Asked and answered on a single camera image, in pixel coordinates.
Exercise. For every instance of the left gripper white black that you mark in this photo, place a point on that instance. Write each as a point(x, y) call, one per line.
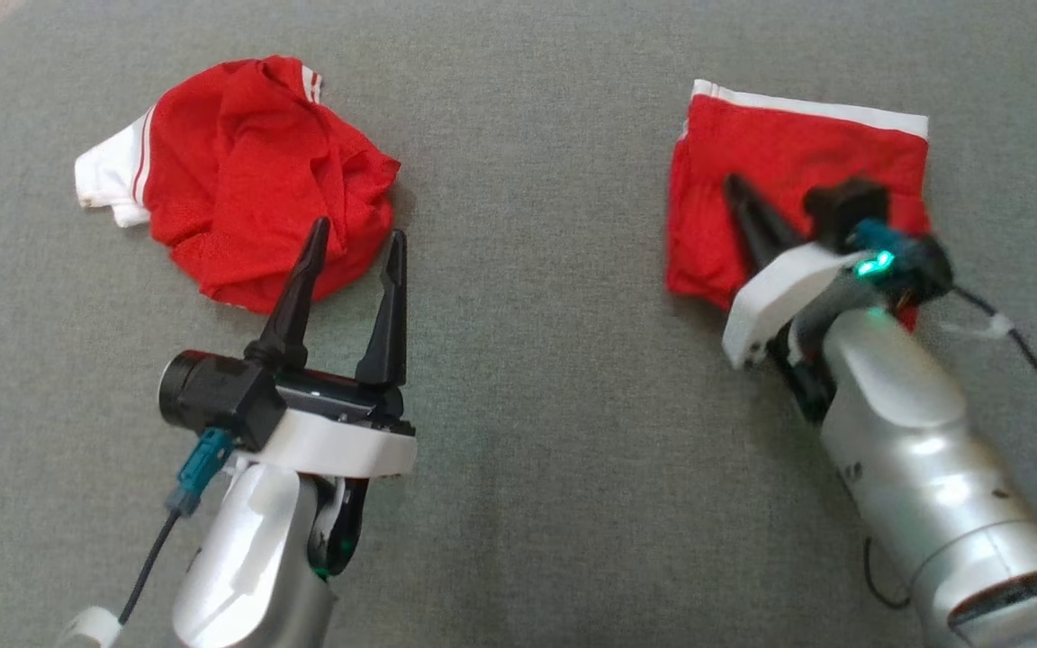
point(338, 445)

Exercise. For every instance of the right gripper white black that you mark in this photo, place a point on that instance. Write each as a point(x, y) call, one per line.
point(780, 292)

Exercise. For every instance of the red shorts with white trim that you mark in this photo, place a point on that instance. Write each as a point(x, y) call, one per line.
point(798, 153)

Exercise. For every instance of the red white basketball jersey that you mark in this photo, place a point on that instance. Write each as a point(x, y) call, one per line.
point(239, 162)

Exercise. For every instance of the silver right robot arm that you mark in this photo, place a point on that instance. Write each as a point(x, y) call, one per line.
point(915, 450)

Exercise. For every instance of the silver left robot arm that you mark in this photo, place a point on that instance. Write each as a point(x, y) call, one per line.
point(239, 558)

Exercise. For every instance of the large grey sofa seat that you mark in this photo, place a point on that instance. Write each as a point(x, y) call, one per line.
point(527, 360)

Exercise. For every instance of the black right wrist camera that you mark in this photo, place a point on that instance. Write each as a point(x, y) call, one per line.
point(843, 207)

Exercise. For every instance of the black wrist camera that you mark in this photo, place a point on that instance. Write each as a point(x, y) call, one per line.
point(843, 207)
point(212, 396)

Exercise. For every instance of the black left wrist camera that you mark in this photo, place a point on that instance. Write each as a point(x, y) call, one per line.
point(212, 396)

